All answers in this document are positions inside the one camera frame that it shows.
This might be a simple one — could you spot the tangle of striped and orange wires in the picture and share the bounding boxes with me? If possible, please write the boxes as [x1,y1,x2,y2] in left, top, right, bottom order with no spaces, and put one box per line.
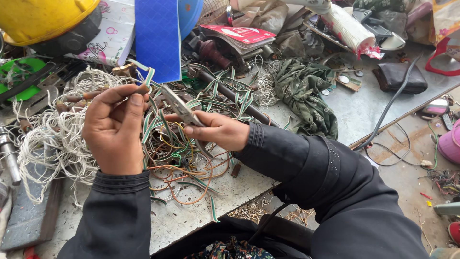
[126,59,292,224]

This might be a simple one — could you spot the green plastic disc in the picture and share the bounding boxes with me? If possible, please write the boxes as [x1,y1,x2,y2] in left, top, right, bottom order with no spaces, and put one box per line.
[0,57,48,102]

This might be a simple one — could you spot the yellow hard hat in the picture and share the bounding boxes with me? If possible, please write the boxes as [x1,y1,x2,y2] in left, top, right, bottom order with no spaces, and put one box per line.
[0,0,101,47]

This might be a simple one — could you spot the person's right hand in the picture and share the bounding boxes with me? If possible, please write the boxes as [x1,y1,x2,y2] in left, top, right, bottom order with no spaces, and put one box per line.
[165,110,251,152]

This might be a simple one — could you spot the red covered booklet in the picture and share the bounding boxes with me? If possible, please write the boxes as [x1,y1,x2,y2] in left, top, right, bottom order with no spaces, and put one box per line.
[199,24,277,55]

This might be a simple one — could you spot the black wallet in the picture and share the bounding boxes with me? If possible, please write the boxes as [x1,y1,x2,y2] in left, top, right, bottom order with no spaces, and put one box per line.
[372,62,428,95]

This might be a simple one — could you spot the person's left hand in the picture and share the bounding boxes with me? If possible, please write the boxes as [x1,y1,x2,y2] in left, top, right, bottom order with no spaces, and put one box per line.
[82,84,150,176]

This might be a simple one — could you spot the small cardboard box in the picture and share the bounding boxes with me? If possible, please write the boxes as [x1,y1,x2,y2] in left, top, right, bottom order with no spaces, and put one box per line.
[334,72,363,93]

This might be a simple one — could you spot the black metal strip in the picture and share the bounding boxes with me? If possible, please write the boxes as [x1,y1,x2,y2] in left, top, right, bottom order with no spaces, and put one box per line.
[0,62,70,106]

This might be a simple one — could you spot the grey flat slab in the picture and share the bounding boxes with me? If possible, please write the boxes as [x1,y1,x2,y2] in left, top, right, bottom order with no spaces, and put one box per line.
[0,151,66,252]

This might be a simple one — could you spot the wire fan guard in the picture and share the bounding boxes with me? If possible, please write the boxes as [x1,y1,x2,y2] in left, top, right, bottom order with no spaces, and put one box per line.
[197,0,231,26]

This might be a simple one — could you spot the sleeve of white paper cups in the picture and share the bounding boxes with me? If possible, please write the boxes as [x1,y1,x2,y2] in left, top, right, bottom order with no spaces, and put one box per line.
[319,4,384,60]

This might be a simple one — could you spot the black plastic tray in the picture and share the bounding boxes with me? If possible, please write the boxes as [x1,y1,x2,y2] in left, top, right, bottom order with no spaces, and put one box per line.
[351,7,393,44]

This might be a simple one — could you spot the rusty motor part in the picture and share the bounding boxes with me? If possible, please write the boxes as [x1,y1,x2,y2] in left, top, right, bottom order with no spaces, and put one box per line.
[194,36,232,71]

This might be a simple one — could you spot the white printed bag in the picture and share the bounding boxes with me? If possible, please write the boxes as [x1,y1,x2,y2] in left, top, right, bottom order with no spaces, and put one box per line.
[65,0,136,68]

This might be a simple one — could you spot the tangle of coloured floor wires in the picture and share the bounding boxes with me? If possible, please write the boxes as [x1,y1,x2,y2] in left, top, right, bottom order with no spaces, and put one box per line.
[427,168,460,197]

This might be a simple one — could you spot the black cable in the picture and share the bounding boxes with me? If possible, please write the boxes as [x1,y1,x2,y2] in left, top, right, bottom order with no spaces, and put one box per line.
[354,53,425,152]

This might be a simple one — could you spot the pink plastic bucket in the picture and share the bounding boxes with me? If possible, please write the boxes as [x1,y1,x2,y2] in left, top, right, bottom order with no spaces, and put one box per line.
[437,119,460,165]

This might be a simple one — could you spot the dark metal rod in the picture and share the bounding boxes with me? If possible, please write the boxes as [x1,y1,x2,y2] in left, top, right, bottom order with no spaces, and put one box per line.
[187,66,280,128]

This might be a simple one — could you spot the heap of white wires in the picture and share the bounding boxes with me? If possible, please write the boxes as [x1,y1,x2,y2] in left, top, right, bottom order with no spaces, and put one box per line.
[12,68,124,209]

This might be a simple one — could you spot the silver pliers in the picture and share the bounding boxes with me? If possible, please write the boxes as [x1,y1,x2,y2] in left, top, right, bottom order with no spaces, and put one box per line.
[158,84,215,159]

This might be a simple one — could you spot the small bundle of white wire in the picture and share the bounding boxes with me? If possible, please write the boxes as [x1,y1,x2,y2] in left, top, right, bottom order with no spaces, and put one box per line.
[252,59,282,108]

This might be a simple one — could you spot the blue plastic bowl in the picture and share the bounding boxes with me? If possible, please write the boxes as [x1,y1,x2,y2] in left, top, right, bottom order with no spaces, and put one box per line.
[178,0,205,41]

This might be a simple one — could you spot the green patterned cloth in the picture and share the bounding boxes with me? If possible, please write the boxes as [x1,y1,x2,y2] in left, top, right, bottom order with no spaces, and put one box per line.
[272,58,339,141]

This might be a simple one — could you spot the red bag handle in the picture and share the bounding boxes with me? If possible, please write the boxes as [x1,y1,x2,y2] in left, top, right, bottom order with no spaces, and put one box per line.
[425,36,460,77]

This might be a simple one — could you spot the green white striped wire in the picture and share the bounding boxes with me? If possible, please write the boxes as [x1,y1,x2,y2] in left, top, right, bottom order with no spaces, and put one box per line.
[126,59,156,96]

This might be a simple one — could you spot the grey metal tool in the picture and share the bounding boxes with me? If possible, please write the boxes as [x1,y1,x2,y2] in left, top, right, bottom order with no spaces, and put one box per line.
[0,126,22,186]

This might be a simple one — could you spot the small oval mirror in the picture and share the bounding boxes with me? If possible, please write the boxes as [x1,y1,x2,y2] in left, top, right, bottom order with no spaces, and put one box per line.
[421,98,450,118]

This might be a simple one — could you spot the blue plastic sheet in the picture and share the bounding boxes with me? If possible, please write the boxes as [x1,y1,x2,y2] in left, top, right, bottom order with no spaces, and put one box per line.
[134,0,182,84]

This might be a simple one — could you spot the floral cloth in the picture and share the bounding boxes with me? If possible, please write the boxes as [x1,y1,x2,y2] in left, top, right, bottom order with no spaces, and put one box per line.
[183,235,276,259]

